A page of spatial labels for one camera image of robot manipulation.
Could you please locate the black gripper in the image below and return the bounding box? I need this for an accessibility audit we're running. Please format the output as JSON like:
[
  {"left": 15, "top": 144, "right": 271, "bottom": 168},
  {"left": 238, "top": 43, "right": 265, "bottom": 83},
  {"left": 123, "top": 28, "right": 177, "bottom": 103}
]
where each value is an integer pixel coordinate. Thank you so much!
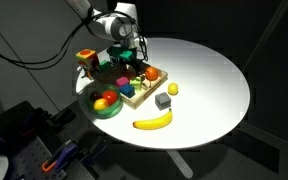
[{"left": 118, "top": 52, "right": 146, "bottom": 81}]

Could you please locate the pink cube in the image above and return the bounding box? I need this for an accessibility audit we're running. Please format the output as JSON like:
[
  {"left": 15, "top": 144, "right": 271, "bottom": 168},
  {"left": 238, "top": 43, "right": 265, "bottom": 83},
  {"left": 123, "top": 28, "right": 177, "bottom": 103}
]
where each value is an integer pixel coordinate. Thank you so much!
[{"left": 115, "top": 76, "right": 130, "bottom": 89}]

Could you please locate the small blue cube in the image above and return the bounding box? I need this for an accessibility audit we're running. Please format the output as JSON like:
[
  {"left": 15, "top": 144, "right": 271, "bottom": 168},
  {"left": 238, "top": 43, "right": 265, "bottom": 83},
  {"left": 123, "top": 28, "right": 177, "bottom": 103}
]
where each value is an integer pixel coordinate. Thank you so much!
[{"left": 119, "top": 83, "right": 137, "bottom": 99}]

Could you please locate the dark green cube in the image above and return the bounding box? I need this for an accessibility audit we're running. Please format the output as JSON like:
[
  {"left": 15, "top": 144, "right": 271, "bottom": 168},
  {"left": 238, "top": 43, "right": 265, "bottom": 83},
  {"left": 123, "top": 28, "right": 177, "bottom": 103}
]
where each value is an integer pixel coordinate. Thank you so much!
[{"left": 98, "top": 59, "right": 114, "bottom": 72}]

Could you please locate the grey cube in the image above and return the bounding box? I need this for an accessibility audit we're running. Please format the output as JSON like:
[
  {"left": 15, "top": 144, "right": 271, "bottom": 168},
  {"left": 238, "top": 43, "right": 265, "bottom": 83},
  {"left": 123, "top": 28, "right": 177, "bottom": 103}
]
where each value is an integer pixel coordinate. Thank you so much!
[{"left": 154, "top": 91, "right": 172, "bottom": 111}]

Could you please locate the multicolour cube toy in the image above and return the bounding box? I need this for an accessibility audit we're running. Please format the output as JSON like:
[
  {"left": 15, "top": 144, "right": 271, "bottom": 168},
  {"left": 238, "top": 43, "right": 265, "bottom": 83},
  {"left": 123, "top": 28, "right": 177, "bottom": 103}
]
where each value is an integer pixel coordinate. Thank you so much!
[{"left": 75, "top": 48, "right": 101, "bottom": 80}]

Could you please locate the orange fruit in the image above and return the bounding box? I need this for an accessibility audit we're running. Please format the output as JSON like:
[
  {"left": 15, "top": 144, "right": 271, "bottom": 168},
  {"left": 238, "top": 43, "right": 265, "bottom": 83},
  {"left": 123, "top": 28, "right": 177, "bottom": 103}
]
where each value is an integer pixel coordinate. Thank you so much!
[{"left": 144, "top": 66, "right": 160, "bottom": 82}]

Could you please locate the wooden tray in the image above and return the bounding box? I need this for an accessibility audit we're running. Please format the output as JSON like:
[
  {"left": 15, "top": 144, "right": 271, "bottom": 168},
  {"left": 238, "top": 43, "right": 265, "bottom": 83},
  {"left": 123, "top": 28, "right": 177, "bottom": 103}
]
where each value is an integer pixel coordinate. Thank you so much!
[{"left": 93, "top": 61, "right": 169, "bottom": 111}]

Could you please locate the red tomato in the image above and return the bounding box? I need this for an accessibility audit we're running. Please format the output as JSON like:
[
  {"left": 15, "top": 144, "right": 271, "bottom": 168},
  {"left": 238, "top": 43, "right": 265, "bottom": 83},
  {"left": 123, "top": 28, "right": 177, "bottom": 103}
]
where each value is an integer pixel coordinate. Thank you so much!
[{"left": 102, "top": 89, "right": 120, "bottom": 105}]

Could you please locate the yellow fruit in bowl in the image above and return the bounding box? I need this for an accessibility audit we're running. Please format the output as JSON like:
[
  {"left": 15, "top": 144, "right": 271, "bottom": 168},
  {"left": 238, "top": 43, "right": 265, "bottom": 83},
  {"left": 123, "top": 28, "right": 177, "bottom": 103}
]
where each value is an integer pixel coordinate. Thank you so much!
[{"left": 93, "top": 98, "right": 110, "bottom": 111}]

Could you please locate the dark plum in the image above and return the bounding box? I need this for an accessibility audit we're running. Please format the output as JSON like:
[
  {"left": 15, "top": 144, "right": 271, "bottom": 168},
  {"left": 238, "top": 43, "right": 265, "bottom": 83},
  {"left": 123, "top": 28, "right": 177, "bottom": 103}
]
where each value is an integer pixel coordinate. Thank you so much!
[{"left": 89, "top": 90, "right": 103, "bottom": 103}]

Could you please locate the green bowl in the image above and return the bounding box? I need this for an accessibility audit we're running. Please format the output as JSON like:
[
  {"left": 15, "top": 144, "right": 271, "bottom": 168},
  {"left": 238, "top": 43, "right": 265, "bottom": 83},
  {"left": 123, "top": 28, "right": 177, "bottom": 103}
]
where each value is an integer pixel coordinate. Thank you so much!
[{"left": 80, "top": 83, "right": 124, "bottom": 120}]

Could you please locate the yellow banana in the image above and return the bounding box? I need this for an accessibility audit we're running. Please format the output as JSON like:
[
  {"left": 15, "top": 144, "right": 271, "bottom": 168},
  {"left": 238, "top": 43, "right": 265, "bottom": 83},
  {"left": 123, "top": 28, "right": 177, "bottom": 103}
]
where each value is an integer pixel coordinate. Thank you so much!
[{"left": 132, "top": 107, "right": 174, "bottom": 131}]

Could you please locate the white table leg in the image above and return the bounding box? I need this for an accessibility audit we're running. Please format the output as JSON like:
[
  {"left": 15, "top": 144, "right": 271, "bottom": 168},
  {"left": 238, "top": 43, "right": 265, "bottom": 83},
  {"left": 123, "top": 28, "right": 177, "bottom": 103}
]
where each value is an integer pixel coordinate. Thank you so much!
[{"left": 166, "top": 149, "right": 195, "bottom": 180}]

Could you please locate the purple clamp orange tip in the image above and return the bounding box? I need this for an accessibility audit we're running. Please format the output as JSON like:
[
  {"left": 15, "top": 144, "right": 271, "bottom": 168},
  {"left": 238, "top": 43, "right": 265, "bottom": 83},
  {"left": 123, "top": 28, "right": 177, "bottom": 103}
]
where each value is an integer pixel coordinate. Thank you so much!
[{"left": 40, "top": 141, "right": 81, "bottom": 173}]

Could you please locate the dark perforated mounting board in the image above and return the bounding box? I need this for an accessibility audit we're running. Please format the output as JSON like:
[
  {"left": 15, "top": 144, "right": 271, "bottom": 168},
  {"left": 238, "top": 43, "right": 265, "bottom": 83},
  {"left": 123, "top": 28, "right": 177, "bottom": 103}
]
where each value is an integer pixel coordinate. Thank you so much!
[{"left": 3, "top": 135, "right": 69, "bottom": 180}]

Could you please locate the teal camera mount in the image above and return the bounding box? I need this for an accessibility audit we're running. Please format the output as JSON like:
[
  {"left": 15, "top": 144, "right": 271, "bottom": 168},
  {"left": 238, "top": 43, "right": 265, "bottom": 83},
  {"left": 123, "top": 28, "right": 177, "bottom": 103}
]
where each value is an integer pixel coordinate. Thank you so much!
[{"left": 106, "top": 46, "right": 134, "bottom": 65}]

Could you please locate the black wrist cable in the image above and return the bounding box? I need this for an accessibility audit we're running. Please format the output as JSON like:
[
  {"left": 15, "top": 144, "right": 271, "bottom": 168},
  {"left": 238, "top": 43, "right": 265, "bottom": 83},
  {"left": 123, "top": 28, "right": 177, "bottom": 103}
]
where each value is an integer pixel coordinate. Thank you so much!
[{"left": 137, "top": 35, "right": 150, "bottom": 63}]

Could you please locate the black hanging cable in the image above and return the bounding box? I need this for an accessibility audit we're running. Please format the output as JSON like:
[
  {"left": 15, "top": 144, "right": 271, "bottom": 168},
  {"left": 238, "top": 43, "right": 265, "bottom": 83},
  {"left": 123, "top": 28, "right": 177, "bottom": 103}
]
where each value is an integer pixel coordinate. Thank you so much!
[
  {"left": 0, "top": 13, "right": 96, "bottom": 66},
  {"left": 0, "top": 14, "right": 96, "bottom": 71}
]

